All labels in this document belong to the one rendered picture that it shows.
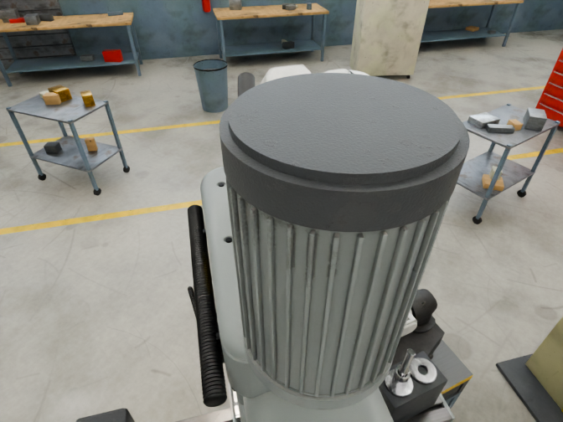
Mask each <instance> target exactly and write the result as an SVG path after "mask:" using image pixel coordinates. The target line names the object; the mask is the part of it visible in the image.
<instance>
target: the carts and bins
mask: <svg viewBox="0 0 563 422"><path fill-rule="evenodd" d="M227 66H228V65H227V62H226V61H224V60H221V59H204V60H200V61H198V62H196V63H194V71H195V75H196V80H197V83H198V87H199V95H200V99H201V103H202V107H203V110H204V111H207V112H211V113H217V112H221V111H225V110H226V109H227V108H228V80H227ZM80 94H81V96H78V95H72V94H71V93H70V90H69V88H66V87H64V86H62V85H56V86H54V87H51V88H48V89H47V90H46V91H43V92H40V93H39V95H36V96H34V97H32V98H30V99H27V100H25V101H23V102H20V103H18V104H17V105H13V106H11V107H10V106H9V107H7V108H6V110H7V111H8V114H9V115H10V117H11V119H12V121H13V124H14V125H15V127H16V129H17V131H18V134H19V135H20V137H21V139H22V141H23V144H24V146H25V148H26V150H27V152H28V154H29V157H30V158H31V160H32V162H33V164H34V166H35V168H36V170H37V172H38V174H39V175H38V179H39V180H42V181H43V180H45V179H46V175H45V174H44V173H42V171H41V169H40V167H39V164H38V162H37V160H36V159H38V160H41V161H45V162H51V163H54V164H58V165H61V166H65V167H70V168H74V169H77V170H81V171H84V172H88V175H89V177H90V181H91V183H92V186H93V188H94V191H93V193H94V194H95V195H97V196H98V195H100V194H101V189H100V188H98V186H97V184H96V181H95V178H94V175H93V173H92V171H93V170H94V169H95V168H97V167H99V166H100V165H101V164H102V163H103V162H105V161H107V160H108V159H110V158H111V157H113V156H114V155H116V154H117V153H118V152H119V153H120V156H121V160H122V164H123V167H124V168H123V172H129V171H130V167H129V166H127V161H126V158H125V156H124V152H123V150H122V149H123V148H122V147H121V142H120V139H119V136H118V133H117V130H116V125H115V122H114V120H113V117H112V114H111V109H110V106H109V101H108V100H97V99H93V95H92V94H91V92H90V90H85V91H80ZM103 106H104V107H105V108H106V113H107V115H108V118H109V121H110V124H111V129H112V131H113V134H114V137H115V140H116V144H117V146H112V145H109V144H105V143H101V142H96V141H95V138H94V137H87V138H86V139H82V138H79V136H78V133H77V130H76V129H75V125H74V122H76V121H78V120H79V119H81V118H83V117H85V116H88V115H89V114H90V113H92V112H94V111H96V110H98V109H100V108H101V107H103ZM14 112H16V113H19V114H24V115H28V116H35V117H39V118H44V119H48V120H51V121H57V122H58V123H59V127H60V129H61V131H62V133H63V135H64V136H62V137H61V138H60V139H58V140H56V141H55V142H47V143H46V144H45V145H44V148H42V149H40V150H38V151H37V152H35V153H33V152H32V150H31V148H30V146H29V144H28V141H27V139H26V137H25V135H24V134H23V131H22V129H21V127H20V125H19V123H18V120H17V118H16V116H15V115H14ZM63 122H64V123H67V124H69V126H70V129H71V131H72V134H73V136H68V135H67V132H66V130H65V127H64V124H63ZM463 124H464V126H465V127H466V128H467V131H469V132H471V133H472V134H475V135H477V136H480V137H482V138H484V139H486V140H488V141H491V142H492V143H491V145H490V148H489V149H488V151H487V152H485V153H483V154H481V155H479V156H477V157H475V158H473V159H471V160H468V161H466V162H465V163H463V166H462V170H461V172H460V175H459V178H458V180H457V184H458V185H460V186H462V187H463V188H465V189H467V190H469V191H470V192H472V193H475V194H477V195H478V196H479V197H481V198H483V202H482V204H481V207H480V209H479V210H478V214H477V215H476V216H474V217H473V222H474V223H475V224H480V223H482V219H481V216H482V214H483V211H484V209H485V207H486V205H487V202H488V200H489V199H491V198H492V197H494V196H496V195H498V194H499V193H501V192H503V191H504V190H506V189H508V188H510V187H512V186H514V185H515V184H516V183H519V182H521V181H522V180H524V179H526V178H527V179H526V181H525V183H524V186H523V187H522V189H520V190H519V191H518V192H517V194H518V196H519V197H521V198H522V197H524V196H525V195H526V191H525V190H526V188H527V187H528V185H529V182H530V180H531V178H532V177H533V175H534V173H535V170H536V168H537V167H538V165H539V163H540V161H541V159H542V157H543V156H544V154H545V151H546V149H547V147H548V146H549V144H550V141H551V139H552V137H553V136H554V134H555V131H556V129H557V127H558V125H559V124H560V121H553V120H551V119H548V118H547V116H546V114H545V110H541V109H535V108H529V107H528V109H527V111H526V110H523V109H520V108H518V107H515V106H513V105H512V104H509V103H508V104H507V105H504V106H501V107H499V108H497V109H495V110H492V111H489V112H484V113H480V114H476V115H472V116H469V117H468V120H467V121H464V122H463ZM550 129H551V130H550ZM548 130H550V133H549V135H548V136H547V138H546V141H545V144H544V146H543V147H542V149H541V151H540V154H539V156H538V157H537V159H536V161H535V164H534V166H533V167H532V169H529V168H527V167H524V166H522V165H520V164H518V163H517V162H513V161H511V160H509V159H508V158H507V157H508V154H509V152H510V149H511V148H513V147H516V146H518V145H519V144H521V143H523V142H526V141H528V140H530V139H532V138H534V137H536V136H538V135H540V134H542V133H544V132H546V131H548ZM495 144H498V145H500V146H501V147H505V150H504V153H503V156H500V155H499V154H497V153H495V152H493V149H494V146H495Z"/></svg>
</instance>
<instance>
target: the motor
mask: <svg viewBox="0 0 563 422"><path fill-rule="evenodd" d="M219 129H220V143H221V151H222V158H223V165H224V171H225V181H226V188H227V196H228V204H229V211H230V226H231V233H232V240H233V248H234V256H235V269H236V277H237V285H238V292H239V300H240V314H241V321H242V333H243V340H244V347H245V355H246V357H247V359H248V362H249V364H250V366H251V368H252V370H253V372H254V373H255V375H256V376H257V377H258V379H260V381H261V382H262V383H263V384H264V385H265V386H266V387H267V388H268V389H270V391H272V392H273V393H274V394H276V395H277V396H278V397H280V398H282V399H285V400H286V401H287V402H290V403H292V404H295V405H299V406H302V407H305V408H309V409H340V408H343V407H347V406H350V405H352V404H356V403H358V402H359V401H361V400H363V399H365V398H367V397H368V396H370V395H371V394H372V393H373V392H374V391H375V390H376V389H377V388H378V387H379V386H380V385H381V384H382V383H383V381H384V380H385V378H386V376H387V374H388V372H389V371H390V367H391V364H392V362H393V359H394V356H395V351H396V349H397V347H398V344H399V341H400V337H401V335H402V332H403V330H404V327H405V324H406V321H407V318H408V316H409V313H410V311H411V307H412V304H413V301H414V300H415V297H416V293H417V290H418V288H419V285H420V283H421V278H422V276H423V274H424V271H425V268H426V265H427V262H428V260H429V257H430V254H431V251H432V248H433V245H434V243H435V240H436V237H437V234H438V231H439V228H440V227H441V224H442V220H443V217H444V215H445V212H446V210H447V205H448V204H449V201H450V198H451V196H452V193H453V191H454V189H455V187H456V184H457V180H458V178H459V175H460V172H461V170H462V166H463V163H464V161H465V158H466V156H467V152H468V149H469V144H470V139H469V135H468V132H467V128H466V127H465V126H464V124H463V123H462V122H461V120H460V119H459V118H458V117H457V114H456V113H455V112H454V111H453V109H452V108H451V107H449V106H448V105H447V104H446V103H444V102H443V101H442V100H440V99H438V98H437V97H435V96H434V95H432V94H430V93H428V92H425V91H424V90H421V89H418V88H416V87H414V86H411V85H408V84H404V83H401V82H399V81H395V80H389V79H385V78H380V77H375V76H370V75H357V74H347V73H314V74H304V75H292V76H287V77H282V78H279V79H275V80H270V81H267V82H265V83H262V84H260V85H257V86H255V87H253V88H251V89H249V90H248V91H246V92H244V93H243V94H242V95H240V96H239V97H238V98H237V99H236V100H235V101H234V102H233V103H232V104H231V105H230V106H229V107H228V108H227V109H226V110H225V112H224V114H223V115H222V116H221V119H220V128H219Z"/></svg>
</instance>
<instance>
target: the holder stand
mask: <svg viewBox="0 0 563 422"><path fill-rule="evenodd" d="M402 362H403V361H402ZM402 362H400V363H397V364H396V365H394V366H392V367H390V371H389V372H388V374H387V376H386V378H385V380H384V381H383V383H382V384H381V385H380V386H379V390H380V392H381V394H382V397H383V399H384V401H385V403H386V406H387V408H388V410H389V411H390V415H391V417H392V419H393V421H394V422H405V421H406V420H408V419H410V418H412V417H413V416H415V415H417V414H419V413H421V412H422V411H424V410H426V409H429V408H430V407H431V406H433V405H434V403H435V402H436V400H437V398H438V397H439V395H440V393H441V391H442V390H443V388H444V386H445V385H446V383H447V379H446V378H445V376H444V375H443V374H442V372H441V371H440V370H439V369H438V367H437V366H436V365H435V364H434V362H433V361H432V360H431V359H430V358H429V357H428V356H427V355H426V353H425V352H424V351H423V352H421V353H418V354H416V355H415V356H414V358H413V360H412V363H411V365H410V371H411V376H410V378H409V380H408V383H407V385H406V386H405V388H403V389H398V388H397V387H395V386H394V384H393V383H392V378H393V375H394V372H395V369H396V367H397V366H398V365H400V364H402Z"/></svg>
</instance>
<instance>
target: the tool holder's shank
mask: <svg viewBox="0 0 563 422"><path fill-rule="evenodd" d="M415 354H416V353H415V351H413V350H412V349H411V348H409V349H407V352H406V354H405V357H404V360H403V362H402V364H401V365H400V366H399V370H400V372H401V373H402V374H408V373H409V372H410V365H411V363H412V360H413V358H414V356H415Z"/></svg>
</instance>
